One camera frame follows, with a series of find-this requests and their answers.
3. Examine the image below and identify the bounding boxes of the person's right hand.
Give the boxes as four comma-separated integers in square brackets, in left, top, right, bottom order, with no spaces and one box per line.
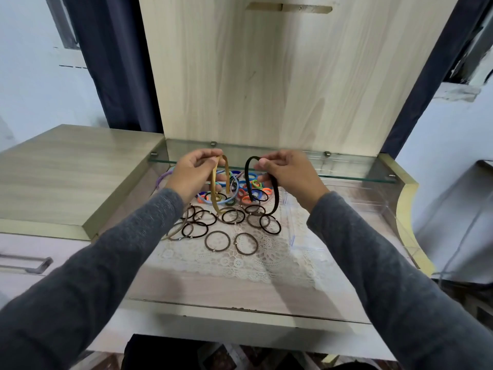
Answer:
[254,150,331,213]

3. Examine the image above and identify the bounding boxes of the person's left hand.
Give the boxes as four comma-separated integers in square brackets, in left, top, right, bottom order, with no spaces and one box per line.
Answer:
[166,149,226,205]

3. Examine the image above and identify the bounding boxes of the gold headband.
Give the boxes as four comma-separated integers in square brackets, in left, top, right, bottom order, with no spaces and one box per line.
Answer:
[210,154,232,215]

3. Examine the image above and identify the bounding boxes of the black headband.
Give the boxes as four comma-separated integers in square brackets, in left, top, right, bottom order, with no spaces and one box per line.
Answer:
[244,156,280,216]

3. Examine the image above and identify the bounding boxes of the person's left forearm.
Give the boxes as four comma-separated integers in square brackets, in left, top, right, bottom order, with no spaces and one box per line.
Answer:
[0,188,186,370]

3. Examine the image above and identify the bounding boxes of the person's right forearm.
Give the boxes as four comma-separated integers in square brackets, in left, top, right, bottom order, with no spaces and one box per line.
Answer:
[307,191,493,370]

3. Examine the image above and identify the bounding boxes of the light blue headband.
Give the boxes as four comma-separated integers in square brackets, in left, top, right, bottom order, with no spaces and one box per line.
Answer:
[197,176,240,205]

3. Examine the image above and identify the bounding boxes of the purple headband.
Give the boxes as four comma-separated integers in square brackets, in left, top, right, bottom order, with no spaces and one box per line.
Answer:
[155,167,175,191]

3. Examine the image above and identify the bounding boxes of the glass shelf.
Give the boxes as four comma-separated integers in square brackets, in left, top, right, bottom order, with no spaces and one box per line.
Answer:
[148,138,398,184]

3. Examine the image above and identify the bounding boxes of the light wooden flip-up panel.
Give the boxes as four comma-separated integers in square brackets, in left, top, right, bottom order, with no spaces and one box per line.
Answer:
[137,0,461,158]

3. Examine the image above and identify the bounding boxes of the white lace doily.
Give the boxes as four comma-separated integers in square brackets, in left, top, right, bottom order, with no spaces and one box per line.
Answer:
[153,188,329,292]

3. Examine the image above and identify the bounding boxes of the clear plastic organizer box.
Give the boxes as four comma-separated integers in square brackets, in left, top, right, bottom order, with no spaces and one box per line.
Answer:
[282,184,421,267]

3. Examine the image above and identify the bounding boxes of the dark blue curtain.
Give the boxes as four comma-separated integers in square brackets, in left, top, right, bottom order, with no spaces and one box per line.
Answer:
[61,0,165,134]
[379,0,493,161]

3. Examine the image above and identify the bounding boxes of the light wooden cabinet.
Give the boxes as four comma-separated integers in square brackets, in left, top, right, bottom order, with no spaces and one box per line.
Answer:
[0,124,170,242]

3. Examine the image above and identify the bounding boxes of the pile of colourful hair ties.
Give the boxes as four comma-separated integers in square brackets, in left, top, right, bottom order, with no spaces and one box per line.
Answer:
[196,170,275,207]

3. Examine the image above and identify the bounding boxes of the group of dark hair ties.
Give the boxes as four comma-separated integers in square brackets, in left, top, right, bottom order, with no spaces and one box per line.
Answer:
[162,203,282,256]

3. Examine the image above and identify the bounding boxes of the grey window frame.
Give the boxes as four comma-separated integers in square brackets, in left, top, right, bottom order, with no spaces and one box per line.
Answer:
[44,0,80,50]

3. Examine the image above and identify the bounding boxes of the grey metal drawer handle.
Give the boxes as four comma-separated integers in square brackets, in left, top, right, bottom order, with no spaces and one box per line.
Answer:
[0,253,54,275]

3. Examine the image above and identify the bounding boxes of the thin grey cable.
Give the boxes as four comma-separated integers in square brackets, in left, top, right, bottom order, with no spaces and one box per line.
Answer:
[431,196,493,282]

